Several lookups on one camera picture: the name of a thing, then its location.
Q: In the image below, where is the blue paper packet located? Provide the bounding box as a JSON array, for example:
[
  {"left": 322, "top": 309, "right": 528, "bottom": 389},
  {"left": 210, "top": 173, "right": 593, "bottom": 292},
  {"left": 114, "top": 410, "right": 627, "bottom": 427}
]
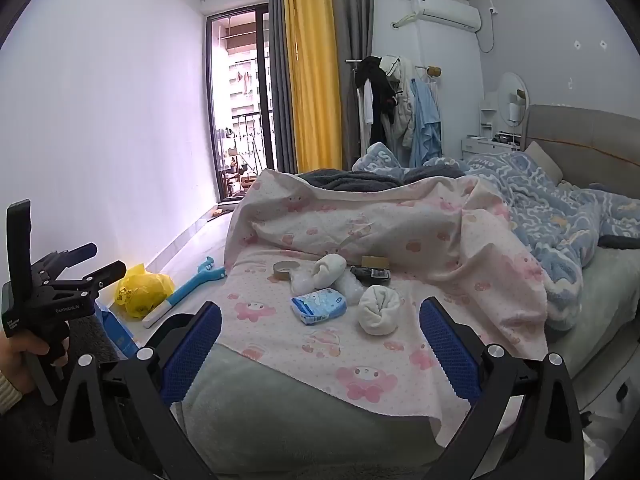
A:
[{"left": 94, "top": 300, "right": 141, "bottom": 359}]

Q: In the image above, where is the person's left hand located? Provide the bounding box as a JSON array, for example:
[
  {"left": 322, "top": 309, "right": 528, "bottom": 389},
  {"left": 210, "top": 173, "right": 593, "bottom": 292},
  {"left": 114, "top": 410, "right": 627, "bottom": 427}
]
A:
[{"left": 0, "top": 332, "right": 69, "bottom": 397}]

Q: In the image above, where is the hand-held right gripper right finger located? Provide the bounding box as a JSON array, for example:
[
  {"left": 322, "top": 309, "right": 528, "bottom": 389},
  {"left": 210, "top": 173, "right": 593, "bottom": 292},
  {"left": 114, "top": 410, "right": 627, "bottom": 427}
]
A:
[{"left": 419, "top": 296, "right": 586, "bottom": 480}]

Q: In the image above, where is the black framed balcony door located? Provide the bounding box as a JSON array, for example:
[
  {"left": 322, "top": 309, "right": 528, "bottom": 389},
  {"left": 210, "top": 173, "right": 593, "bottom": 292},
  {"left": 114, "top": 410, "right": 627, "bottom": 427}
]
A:
[{"left": 204, "top": 3, "right": 277, "bottom": 202}]

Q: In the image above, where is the person's left forearm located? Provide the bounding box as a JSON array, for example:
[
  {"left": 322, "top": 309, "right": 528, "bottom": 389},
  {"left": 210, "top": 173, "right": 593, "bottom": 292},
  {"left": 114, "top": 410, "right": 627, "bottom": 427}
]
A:
[{"left": 0, "top": 367, "right": 24, "bottom": 415}]

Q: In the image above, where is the light blue hanging garment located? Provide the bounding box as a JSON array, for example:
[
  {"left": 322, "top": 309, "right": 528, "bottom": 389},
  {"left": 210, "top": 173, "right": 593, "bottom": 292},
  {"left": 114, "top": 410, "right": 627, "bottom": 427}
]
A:
[{"left": 409, "top": 77, "right": 444, "bottom": 167}]

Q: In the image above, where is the black item on bed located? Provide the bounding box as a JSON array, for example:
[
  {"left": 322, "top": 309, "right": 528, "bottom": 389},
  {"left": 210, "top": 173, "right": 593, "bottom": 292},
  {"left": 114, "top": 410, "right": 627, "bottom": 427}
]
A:
[{"left": 597, "top": 233, "right": 640, "bottom": 251}]

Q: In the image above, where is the small white rolled sock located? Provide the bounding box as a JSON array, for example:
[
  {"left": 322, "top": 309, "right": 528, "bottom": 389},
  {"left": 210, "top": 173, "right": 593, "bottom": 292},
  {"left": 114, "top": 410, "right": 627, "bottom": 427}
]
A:
[{"left": 312, "top": 253, "right": 347, "bottom": 287}]

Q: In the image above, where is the white hanging coat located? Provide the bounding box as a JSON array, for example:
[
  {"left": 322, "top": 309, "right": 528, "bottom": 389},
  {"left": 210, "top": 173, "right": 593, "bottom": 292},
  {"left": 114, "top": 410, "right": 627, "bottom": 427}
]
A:
[{"left": 379, "top": 54, "right": 417, "bottom": 162}]

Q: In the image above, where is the blue tissue packet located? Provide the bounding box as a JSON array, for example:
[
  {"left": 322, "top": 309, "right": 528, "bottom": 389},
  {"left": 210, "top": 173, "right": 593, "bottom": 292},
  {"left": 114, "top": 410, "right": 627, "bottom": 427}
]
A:
[{"left": 290, "top": 289, "right": 348, "bottom": 327}]

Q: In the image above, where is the clear bubble wrap roll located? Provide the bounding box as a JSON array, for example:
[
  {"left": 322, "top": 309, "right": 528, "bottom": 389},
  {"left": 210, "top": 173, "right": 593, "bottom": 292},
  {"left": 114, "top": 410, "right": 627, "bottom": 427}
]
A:
[{"left": 334, "top": 273, "right": 369, "bottom": 307}]

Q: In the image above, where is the dark fuzzy cloth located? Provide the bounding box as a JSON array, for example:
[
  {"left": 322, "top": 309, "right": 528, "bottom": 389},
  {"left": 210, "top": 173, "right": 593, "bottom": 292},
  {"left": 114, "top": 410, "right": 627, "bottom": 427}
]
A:
[{"left": 64, "top": 316, "right": 122, "bottom": 363}]

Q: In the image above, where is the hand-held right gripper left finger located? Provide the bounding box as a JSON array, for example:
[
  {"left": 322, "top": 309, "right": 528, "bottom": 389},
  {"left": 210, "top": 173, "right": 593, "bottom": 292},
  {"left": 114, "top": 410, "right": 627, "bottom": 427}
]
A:
[{"left": 52, "top": 300, "right": 223, "bottom": 480}]

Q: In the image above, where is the white dressing table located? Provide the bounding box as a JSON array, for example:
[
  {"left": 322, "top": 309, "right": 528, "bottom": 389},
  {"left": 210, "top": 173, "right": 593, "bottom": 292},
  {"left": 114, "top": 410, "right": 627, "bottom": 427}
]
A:
[{"left": 460, "top": 99, "right": 524, "bottom": 157}]

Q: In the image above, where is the blue patterned fleece blanket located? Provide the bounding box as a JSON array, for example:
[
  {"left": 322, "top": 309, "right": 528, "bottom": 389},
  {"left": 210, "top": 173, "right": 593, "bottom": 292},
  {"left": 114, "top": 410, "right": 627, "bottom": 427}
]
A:
[{"left": 351, "top": 142, "right": 640, "bottom": 332}]

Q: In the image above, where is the yellow curtain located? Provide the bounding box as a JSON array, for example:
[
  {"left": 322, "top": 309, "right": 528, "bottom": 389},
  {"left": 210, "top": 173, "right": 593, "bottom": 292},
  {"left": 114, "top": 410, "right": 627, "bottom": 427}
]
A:
[{"left": 283, "top": 0, "right": 344, "bottom": 174}]

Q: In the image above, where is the beige pillow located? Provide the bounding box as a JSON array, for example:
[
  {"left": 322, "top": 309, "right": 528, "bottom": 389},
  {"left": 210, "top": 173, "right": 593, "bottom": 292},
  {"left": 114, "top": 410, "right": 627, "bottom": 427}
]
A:
[{"left": 523, "top": 140, "right": 564, "bottom": 182}]

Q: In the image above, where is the pink printed bed sheet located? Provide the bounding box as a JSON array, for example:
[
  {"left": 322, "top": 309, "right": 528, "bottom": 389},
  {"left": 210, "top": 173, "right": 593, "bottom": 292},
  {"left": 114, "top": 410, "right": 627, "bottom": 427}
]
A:
[{"left": 223, "top": 167, "right": 551, "bottom": 427}]

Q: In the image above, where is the blue dinosaur grabber toy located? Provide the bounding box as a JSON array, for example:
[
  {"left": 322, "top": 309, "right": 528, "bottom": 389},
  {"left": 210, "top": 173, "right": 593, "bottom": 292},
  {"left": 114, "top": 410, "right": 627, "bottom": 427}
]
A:
[{"left": 142, "top": 255, "right": 226, "bottom": 330}]

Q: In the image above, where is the yellow plastic bag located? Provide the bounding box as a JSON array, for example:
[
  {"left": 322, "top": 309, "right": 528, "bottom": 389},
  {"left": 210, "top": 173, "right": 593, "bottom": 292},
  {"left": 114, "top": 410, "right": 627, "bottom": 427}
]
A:
[{"left": 115, "top": 263, "right": 176, "bottom": 320}]

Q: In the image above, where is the crumpled clear plastic wrap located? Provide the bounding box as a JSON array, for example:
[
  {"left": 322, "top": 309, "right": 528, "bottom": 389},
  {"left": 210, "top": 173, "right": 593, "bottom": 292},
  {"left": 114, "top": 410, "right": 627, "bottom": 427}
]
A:
[{"left": 291, "top": 262, "right": 322, "bottom": 295}]

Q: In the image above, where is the white air conditioner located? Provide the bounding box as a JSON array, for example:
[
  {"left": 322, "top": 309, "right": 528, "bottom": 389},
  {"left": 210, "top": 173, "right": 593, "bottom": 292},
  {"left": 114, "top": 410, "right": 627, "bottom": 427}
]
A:
[{"left": 389, "top": 0, "right": 482, "bottom": 31}]

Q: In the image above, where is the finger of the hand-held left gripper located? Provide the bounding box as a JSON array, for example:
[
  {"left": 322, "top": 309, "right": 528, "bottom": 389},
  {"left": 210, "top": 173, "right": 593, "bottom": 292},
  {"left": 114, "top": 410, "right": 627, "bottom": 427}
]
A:
[
  {"left": 49, "top": 242, "right": 99, "bottom": 273},
  {"left": 74, "top": 260, "right": 127, "bottom": 295}
]

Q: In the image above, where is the round white mirror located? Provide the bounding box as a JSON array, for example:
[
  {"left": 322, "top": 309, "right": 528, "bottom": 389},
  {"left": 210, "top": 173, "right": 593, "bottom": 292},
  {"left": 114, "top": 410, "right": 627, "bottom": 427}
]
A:
[{"left": 497, "top": 72, "right": 530, "bottom": 134}]

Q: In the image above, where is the grey curtain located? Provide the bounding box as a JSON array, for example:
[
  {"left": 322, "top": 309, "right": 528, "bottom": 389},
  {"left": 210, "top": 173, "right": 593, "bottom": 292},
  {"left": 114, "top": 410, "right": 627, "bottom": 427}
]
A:
[
  {"left": 332, "top": 0, "right": 376, "bottom": 171},
  {"left": 268, "top": 0, "right": 299, "bottom": 174}
]

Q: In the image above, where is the black packet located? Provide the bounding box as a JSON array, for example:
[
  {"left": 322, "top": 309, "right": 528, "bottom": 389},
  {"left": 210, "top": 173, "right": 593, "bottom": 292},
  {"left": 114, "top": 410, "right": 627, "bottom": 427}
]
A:
[{"left": 350, "top": 265, "right": 392, "bottom": 285}]

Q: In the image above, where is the bed with grey headboard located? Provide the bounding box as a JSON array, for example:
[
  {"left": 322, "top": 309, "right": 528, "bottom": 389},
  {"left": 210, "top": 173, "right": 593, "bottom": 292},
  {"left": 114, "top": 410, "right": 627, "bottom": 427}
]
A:
[{"left": 175, "top": 104, "right": 640, "bottom": 480}]

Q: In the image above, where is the large white rolled sock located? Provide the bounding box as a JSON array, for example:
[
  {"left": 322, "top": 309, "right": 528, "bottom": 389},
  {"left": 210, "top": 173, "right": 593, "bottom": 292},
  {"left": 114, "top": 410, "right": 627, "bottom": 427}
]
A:
[{"left": 358, "top": 285, "right": 401, "bottom": 336}]

